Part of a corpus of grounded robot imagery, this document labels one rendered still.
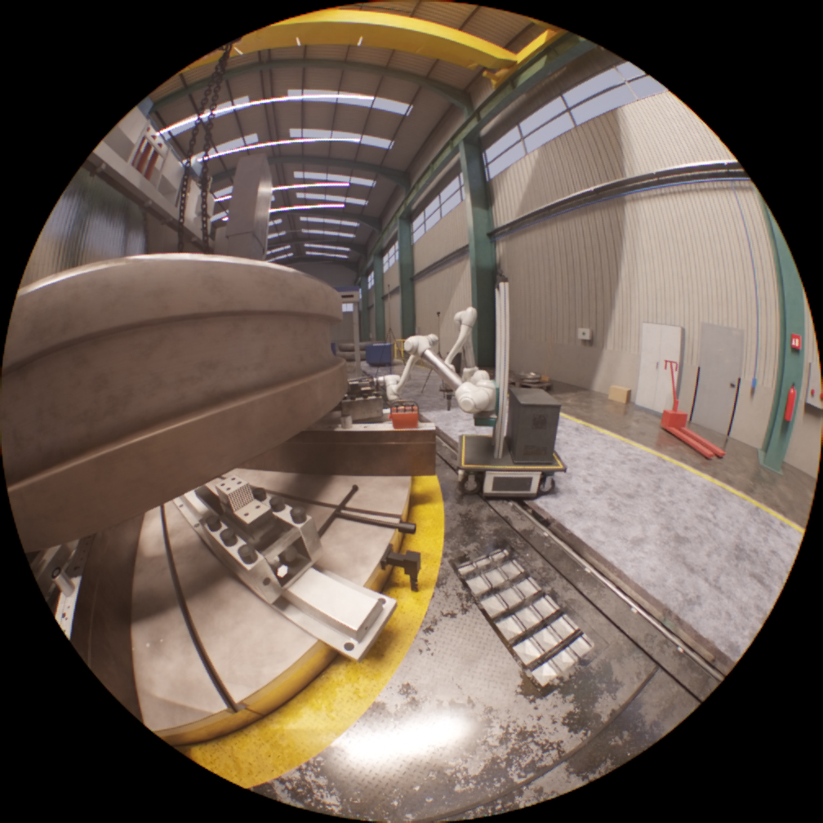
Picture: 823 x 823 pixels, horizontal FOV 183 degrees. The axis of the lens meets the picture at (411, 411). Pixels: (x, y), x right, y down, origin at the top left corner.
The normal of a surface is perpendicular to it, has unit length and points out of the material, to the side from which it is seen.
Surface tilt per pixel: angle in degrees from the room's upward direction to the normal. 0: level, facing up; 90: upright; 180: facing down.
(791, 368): 90
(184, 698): 0
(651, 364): 90
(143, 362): 90
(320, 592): 0
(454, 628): 0
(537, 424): 90
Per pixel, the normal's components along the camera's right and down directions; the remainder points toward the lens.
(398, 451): -0.03, 0.29
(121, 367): 0.84, 0.13
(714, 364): -0.95, 0.12
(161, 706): -0.03, -0.96
